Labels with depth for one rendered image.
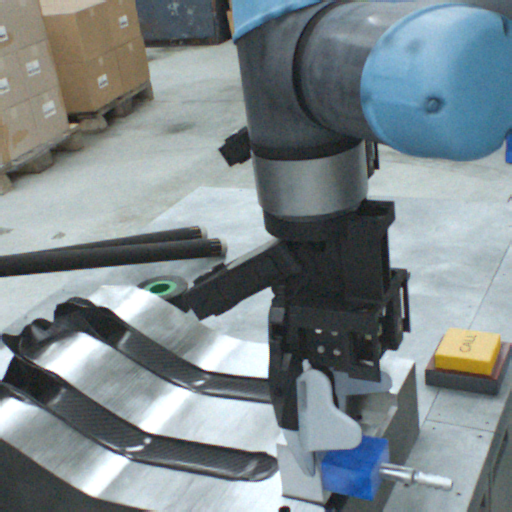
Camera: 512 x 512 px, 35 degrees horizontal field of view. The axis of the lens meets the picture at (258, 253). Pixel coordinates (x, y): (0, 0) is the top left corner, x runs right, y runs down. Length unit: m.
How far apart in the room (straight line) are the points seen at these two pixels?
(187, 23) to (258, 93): 7.23
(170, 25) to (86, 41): 2.64
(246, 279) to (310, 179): 0.10
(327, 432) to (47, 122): 4.28
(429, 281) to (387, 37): 0.77
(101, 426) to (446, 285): 0.55
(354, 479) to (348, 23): 0.35
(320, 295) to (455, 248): 0.70
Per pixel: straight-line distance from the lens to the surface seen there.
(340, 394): 0.67
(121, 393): 0.82
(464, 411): 0.91
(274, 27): 0.49
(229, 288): 0.59
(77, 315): 0.92
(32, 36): 4.76
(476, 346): 0.95
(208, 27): 7.64
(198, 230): 1.35
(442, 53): 0.40
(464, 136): 0.41
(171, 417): 0.80
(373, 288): 0.55
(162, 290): 1.18
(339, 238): 0.54
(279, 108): 0.50
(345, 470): 0.65
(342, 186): 0.52
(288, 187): 0.52
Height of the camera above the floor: 1.34
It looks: 24 degrees down
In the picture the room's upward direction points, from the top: 8 degrees counter-clockwise
